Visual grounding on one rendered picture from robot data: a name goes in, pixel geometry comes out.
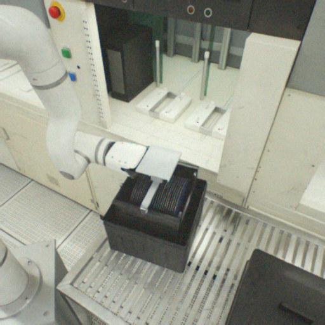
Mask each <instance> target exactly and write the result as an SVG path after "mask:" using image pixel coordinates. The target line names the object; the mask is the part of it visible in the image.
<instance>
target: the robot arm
mask: <svg viewBox="0 0 325 325"><path fill-rule="evenodd" d="M0 59H4V60H16V61H17V62H18V64H19V66H20V68H22V70H23V72H24V74H25V76H26V78H27V79H28V81H29V82H30V85H32V87H33V89H34V91H35V92H36V94H37V96H38V97H39V99H40V101H41V103H43V105H44V107H45V108H46V110H47V112H48V115H49V118H48V125H47V130H46V149H47V151H48V155H49V157H50V159H51V161H53V164H54V165H55V167H56V169H57V170H58V171H59V173H60V174H61V175H62V176H63V177H66V178H68V179H70V180H76V179H78V178H80V177H81V176H82V174H83V173H84V171H85V170H86V168H87V166H88V164H91V163H96V164H100V165H104V166H106V167H108V168H109V169H111V170H112V171H115V172H118V173H120V174H122V175H126V176H130V177H131V178H136V177H138V176H141V175H145V174H142V173H137V172H136V169H137V167H138V165H139V164H140V162H141V160H142V159H143V157H144V155H145V154H146V151H147V150H148V149H149V147H150V146H145V147H144V146H143V145H138V144H134V143H126V142H114V141H113V140H110V139H107V138H102V137H101V136H96V135H92V134H88V133H83V132H80V131H76V130H77V127H78V125H79V121H80V119H81V116H82V113H83V108H82V105H81V101H80V99H79V98H78V96H77V93H76V91H75V89H74V86H73V84H72V81H71V79H70V76H69V73H67V70H66V68H65V65H64V64H63V61H62V58H61V56H60V54H59V52H58V50H57V48H56V46H55V43H54V41H53V39H52V36H51V34H50V32H49V30H48V29H47V28H46V26H45V24H44V22H43V21H42V20H41V19H40V18H39V17H38V16H37V15H35V14H34V13H33V12H31V11H29V10H27V9H24V8H20V7H17V6H7V5H0ZM40 283H41V273H40V270H39V268H38V266H37V264H35V263H34V262H33V261H32V260H30V259H28V258H23V257H15V256H14V255H13V254H12V253H11V251H10V250H9V248H8V247H7V245H5V243H4V242H3V240H2V239H1V237H0V320H1V319H4V318H8V317H11V316H13V315H15V314H17V313H19V312H21V311H22V310H23V309H24V308H25V307H26V306H27V305H28V304H29V303H30V302H31V301H32V300H33V299H34V297H35V295H36V293H37V290H38V289H39V287H40Z"/></svg>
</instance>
